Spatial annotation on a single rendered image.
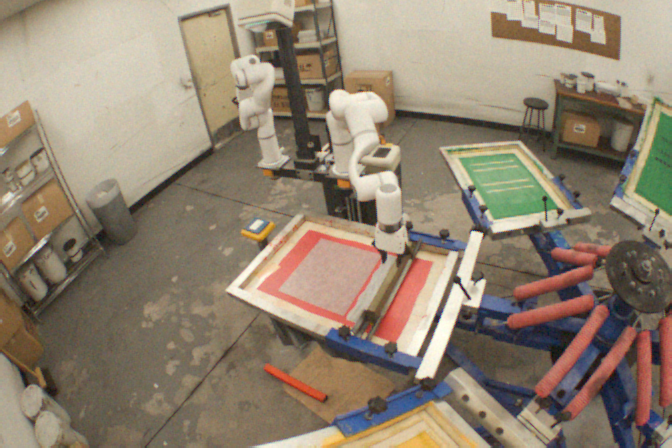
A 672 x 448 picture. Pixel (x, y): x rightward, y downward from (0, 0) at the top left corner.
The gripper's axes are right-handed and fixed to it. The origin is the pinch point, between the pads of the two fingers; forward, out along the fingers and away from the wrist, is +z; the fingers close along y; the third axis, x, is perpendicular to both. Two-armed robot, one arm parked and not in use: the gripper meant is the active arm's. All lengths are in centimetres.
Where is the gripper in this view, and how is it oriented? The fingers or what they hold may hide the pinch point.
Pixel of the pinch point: (391, 259)
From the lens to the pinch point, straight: 117.2
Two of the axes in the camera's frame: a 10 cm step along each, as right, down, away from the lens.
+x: -4.9, 5.4, -6.9
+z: 1.4, 8.2, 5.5
